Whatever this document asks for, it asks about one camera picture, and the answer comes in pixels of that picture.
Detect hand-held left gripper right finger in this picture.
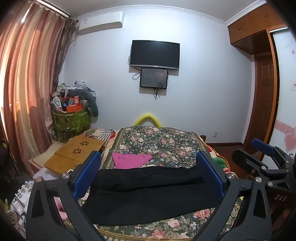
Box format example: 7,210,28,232
196,151,272,241

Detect green storage box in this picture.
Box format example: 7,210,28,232
51,108,91,142

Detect pink cloth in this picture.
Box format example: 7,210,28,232
112,152,153,169

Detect wooden overhead cabinet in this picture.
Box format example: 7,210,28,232
227,2,289,55

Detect wooden bedside table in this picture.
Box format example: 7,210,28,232
28,141,67,174

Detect striped blanket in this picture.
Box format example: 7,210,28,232
80,128,118,149

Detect wooden door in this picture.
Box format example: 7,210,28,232
242,52,277,147

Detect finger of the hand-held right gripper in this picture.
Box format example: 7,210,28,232
232,149,270,183
252,138,290,167

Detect orange box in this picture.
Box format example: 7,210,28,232
62,104,84,113

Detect white air conditioner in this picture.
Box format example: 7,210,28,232
75,11,125,35

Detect small black monitor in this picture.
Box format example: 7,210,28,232
140,68,169,90

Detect pile of white packets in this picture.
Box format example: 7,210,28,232
5,173,38,232

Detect white wardrobe door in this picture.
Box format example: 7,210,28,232
261,28,296,160

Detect colourful fleece blanket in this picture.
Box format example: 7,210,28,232
203,137,230,173

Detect yellow headboard pad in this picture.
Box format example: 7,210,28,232
133,113,162,127

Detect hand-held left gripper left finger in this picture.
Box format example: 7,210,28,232
25,151,109,241

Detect black wall television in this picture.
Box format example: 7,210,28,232
129,40,180,70

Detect pink curtain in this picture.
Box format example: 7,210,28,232
0,0,77,176

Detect floral blanket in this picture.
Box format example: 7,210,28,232
62,125,243,241

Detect black pants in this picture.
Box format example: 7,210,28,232
81,166,222,226

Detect pile of clothes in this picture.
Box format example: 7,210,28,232
52,80,96,98

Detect wooden lap desk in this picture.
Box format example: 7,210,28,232
43,136,105,174

